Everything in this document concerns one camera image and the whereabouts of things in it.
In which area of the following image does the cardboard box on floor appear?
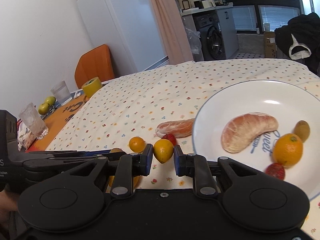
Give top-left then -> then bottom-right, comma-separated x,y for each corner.
264,31 -> 277,59

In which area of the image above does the orange mandarin in plate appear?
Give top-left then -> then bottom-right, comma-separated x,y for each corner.
272,133 -> 303,167

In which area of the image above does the red strawberry in plate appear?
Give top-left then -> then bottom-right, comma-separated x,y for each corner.
265,163 -> 285,180

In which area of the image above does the clear drinking glass far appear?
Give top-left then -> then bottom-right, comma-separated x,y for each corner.
50,81 -> 72,106

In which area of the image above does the orange cat placemat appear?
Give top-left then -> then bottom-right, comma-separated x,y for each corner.
26,95 -> 89,152

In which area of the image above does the red cherry tomato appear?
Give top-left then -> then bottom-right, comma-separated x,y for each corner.
162,134 -> 177,146

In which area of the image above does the white refrigerator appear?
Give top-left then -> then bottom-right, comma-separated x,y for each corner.
77,0 -> 169,76

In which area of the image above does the grey washing machine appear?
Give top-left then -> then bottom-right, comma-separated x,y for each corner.
193,12 -> 226,61

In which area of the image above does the black and white garment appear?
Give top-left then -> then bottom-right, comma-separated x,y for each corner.
274,12 -> 319,75

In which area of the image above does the peeled pomelo segment in plate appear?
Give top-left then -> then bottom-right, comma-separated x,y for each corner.
221,112 -> 279,153

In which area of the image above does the small orange kumquat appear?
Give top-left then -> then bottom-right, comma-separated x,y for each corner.
129,137 -> 146,153

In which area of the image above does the white kitchen counter cabinet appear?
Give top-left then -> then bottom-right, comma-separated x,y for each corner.
181,3 -> 239,61

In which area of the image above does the pink curtain left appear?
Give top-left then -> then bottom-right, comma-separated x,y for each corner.
150,0 -> 193,65

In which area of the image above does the clear drinking glass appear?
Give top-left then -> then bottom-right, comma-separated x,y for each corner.
50,81 -> 72,106
18,102 -> 49,140

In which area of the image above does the yellow tape roll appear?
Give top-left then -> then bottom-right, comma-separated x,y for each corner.
81,77 -> 103,98

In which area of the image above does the green apple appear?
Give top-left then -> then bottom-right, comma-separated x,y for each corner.
38,102 -> 50,115
44,96 -> 56,106

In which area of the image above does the clear drinking glass near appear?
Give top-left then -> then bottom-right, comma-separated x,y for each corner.
18,102 -> 49,140

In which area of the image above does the orange chair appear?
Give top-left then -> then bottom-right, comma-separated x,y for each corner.
74,44 -> 115,89

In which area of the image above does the brown kiwi on cloth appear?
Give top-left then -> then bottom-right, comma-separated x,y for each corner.
109,148 -> 123,153

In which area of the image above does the person's left hand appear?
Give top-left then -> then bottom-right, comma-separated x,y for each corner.
0,190 -> 19,230

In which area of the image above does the brown kiwi in plate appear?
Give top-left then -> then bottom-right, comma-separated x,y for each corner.
293,120 -> 310,142

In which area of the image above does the white plate blue rim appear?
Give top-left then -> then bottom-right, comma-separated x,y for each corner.
192,80 -> 319,199

